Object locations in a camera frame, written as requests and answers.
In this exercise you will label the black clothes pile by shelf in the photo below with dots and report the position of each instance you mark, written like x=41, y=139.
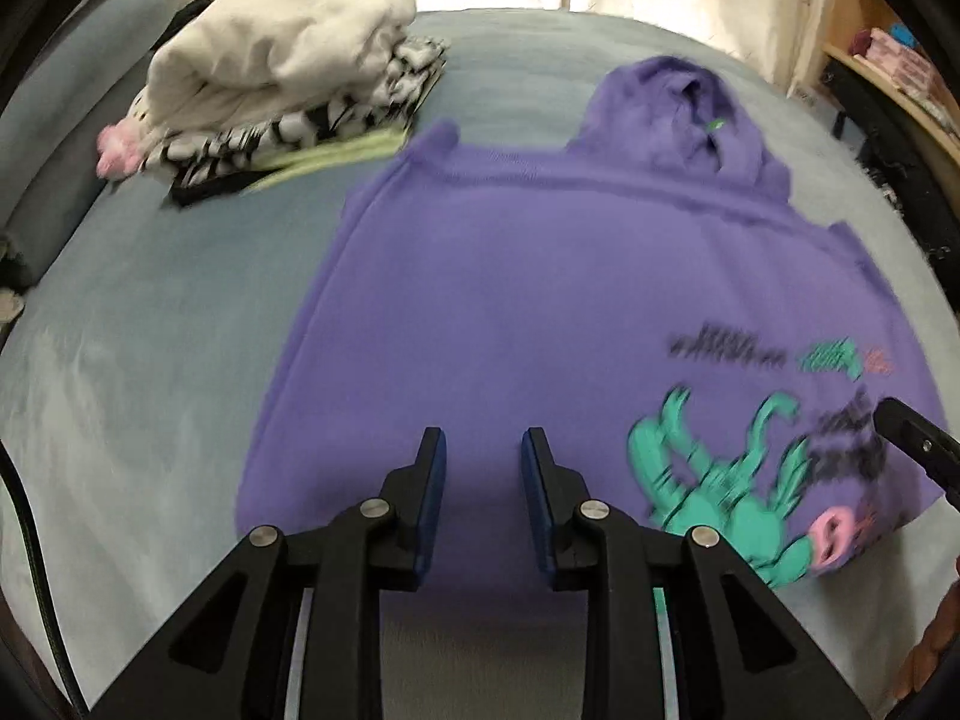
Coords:
x=893, y=160

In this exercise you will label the black white patterned folded garment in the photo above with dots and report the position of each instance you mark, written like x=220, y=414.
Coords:
x=350, y=128

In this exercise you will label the pink boxes on shelf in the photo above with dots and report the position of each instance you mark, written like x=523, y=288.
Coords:
x=899, y=63

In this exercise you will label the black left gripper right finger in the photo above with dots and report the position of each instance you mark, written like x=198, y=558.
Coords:
x=677, y=626

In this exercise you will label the grey-blue pillow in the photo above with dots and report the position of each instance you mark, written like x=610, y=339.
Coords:
x=83, y=81

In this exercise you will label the purple zip hoodie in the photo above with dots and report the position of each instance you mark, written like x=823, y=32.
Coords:
x=648, y=295

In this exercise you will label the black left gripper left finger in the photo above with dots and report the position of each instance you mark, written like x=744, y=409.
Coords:
x=293, y=609

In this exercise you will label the wooden shelf unit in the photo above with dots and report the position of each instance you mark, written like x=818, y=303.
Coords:
x=936, y=114

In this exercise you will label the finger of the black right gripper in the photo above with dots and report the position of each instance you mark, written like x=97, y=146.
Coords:
x=919, y=439

